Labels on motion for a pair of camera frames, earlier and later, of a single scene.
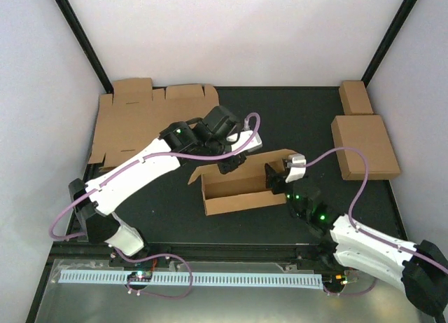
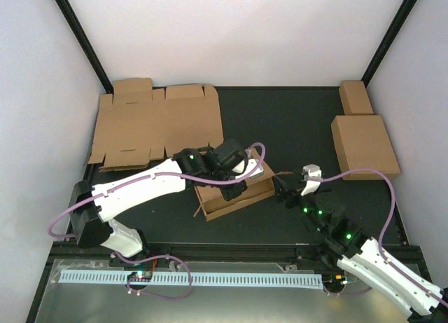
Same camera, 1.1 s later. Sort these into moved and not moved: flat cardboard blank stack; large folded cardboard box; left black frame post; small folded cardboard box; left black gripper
Moved: left black gripper
Not moved: left black frame post; large folded cardboard box; small folded cardboard box; flat cardboard blank stack
